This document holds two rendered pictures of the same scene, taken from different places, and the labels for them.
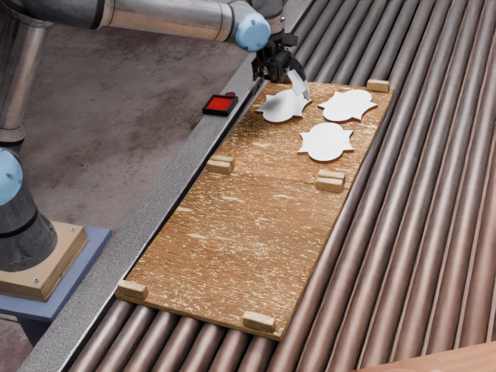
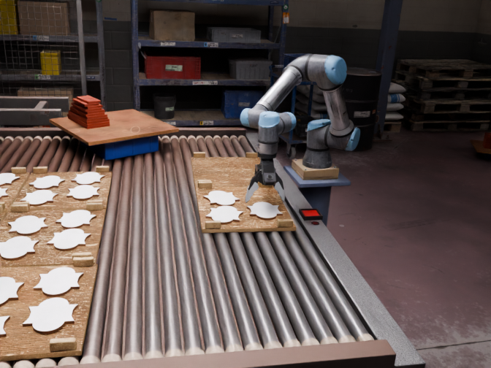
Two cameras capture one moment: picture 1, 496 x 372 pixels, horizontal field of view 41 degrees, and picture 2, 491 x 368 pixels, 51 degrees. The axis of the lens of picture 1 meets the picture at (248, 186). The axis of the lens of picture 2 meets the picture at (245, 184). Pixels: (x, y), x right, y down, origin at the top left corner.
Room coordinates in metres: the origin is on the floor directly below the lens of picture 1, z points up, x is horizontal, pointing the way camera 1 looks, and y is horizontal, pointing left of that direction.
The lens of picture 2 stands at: (2.83, -1.37, 1.77)
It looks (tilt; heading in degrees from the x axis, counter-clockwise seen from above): 21 degrees down; 141
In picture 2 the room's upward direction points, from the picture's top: 3 degrees clockwise
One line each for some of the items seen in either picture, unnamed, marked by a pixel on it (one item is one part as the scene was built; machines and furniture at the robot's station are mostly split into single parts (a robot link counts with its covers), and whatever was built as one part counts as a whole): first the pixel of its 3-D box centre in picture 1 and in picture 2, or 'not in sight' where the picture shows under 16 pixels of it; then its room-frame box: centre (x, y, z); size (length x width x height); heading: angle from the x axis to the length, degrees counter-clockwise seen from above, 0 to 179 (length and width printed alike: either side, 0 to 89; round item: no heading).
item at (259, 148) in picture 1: (305, 128); (242, 207); (1.36, -0.16, 0.93); 0.41 x 0.35 x 0.02; 150
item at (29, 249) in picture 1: (16, 230); (317, 155); (1.12, 0.51, 0.97); 0.15 x 0.15 x 0.10
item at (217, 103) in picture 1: (220, 105); (310, 214); (1.55, 0.03, 0.92); 0.06 x 0.06 x 0.01; 62
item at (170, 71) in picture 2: not in sight; (172, 65); (-2.78, 1.98, 0.78); 0.66 x 0.45 x 0.28; 65
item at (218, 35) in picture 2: not in sight; (233, 35); (-2.43, 2.65, 1.16); 0.60 x 0.40 x 0.15; 68
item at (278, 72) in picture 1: (271, 54); (265, 167); (1.43, -0.11, 1.11); 0.09 x 0.08 x 0.12; 150
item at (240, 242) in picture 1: (238, 241); (229, 171); (1.00, 0.04, 0.93); 0.41 x 0.35 x 0.02; 150
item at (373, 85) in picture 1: (378, 85); (212, 224); (1.46, -0.38, 0.95); 0.06 x 0.02 x 0.03; 60
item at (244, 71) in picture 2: not in sight; (249, 68); (-2.34, 2.85, 0.76); 0.50 x 0.36 x 0.24; 71
